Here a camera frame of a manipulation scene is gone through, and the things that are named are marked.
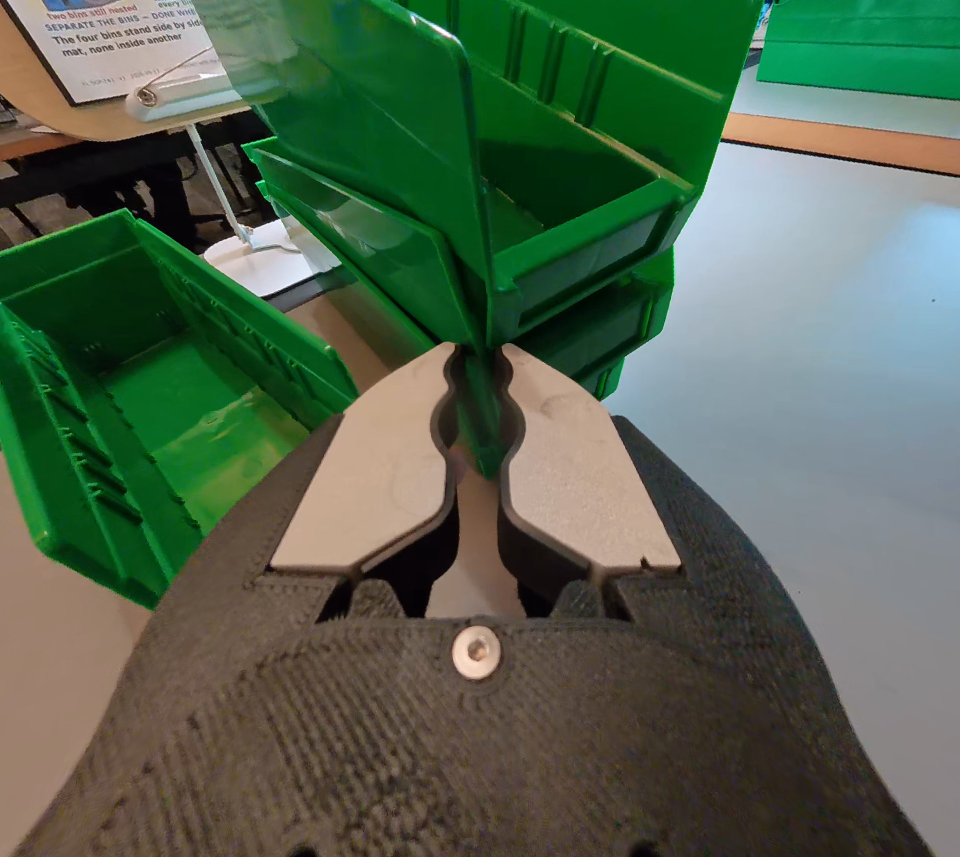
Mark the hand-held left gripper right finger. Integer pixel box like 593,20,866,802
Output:
497,343,685,577

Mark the green plastic bin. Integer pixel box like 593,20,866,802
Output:
255,180,630,402
243,137,676,363
0,208,360,609
138,0,766,482

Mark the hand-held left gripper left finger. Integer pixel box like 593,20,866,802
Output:
268,341,460,573

